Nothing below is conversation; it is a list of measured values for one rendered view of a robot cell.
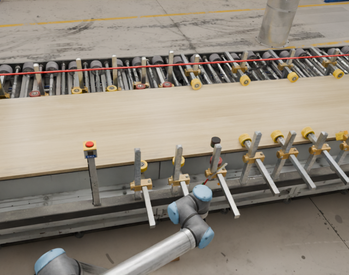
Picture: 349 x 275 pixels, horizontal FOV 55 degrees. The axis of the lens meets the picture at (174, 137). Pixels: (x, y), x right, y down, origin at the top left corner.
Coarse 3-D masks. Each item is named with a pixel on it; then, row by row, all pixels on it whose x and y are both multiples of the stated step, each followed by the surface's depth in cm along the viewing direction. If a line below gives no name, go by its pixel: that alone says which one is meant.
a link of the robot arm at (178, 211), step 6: (186, 198) 150; (192, 198) 150; (174, 204) 147; (180, 204) 147; (186, 204) 147; (192, 204) 148; (168, 210) 149; (174, 210) 144; (180, 210) 145; (186, 210) 145; (192, 210) 146; (198, 210) 151; (174, 216) 145; (180, 216) 144; (186, 216) 143; (174, 222) 147; (180, 222) 144
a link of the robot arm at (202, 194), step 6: (198, 186) 154; (204, 186) 155; (192, 192) 154; (198, 192) 151; (204, 192) 152; (210, 192) 152; (198, 198) 149; (204, 198) 149; (210, 198) 151; (198, 204) 150; (204, 204) 151; (204, 210) 155
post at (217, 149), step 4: (216, 144) 206; (220, 144) 207; (216, 148) 204; (220, 148) 205; (216, 152) 207; (220, 152) 208; (212, 156) 213; (216, 156) 209; (212, 160) 214; (216, 160) 212; (212, 164) 214; (216, 164) 215; (212, 168) 216; (216, 168) 217; (212, 172) 220; (208, 180) 227
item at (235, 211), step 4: (220, 176) 219; (220, 180) 217; (220, 184) 217; (224, 184) 214; (224, 188) 212; (224, 192) 210; (228, 192) 210; (228, 196) 207; (228, 200) 205; (232, 200) 205; (228, 204) 206; (232, 204) 203; (232, 208) 201; (236, 208) 201; (232, 212) 201; (236, 212) 199; (236, 216) 198
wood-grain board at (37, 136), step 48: (48, 96) 263; (96, 96) 267; (144, 96) 272; (192, 96) 277; (240, 96) 282; (288, 96) 288; (336, 96) 293; (0, 144) 220; (48, 144) 224; (96, 144) 227; (144, 144) 231; (192, 144) 234; (240, 144) 238
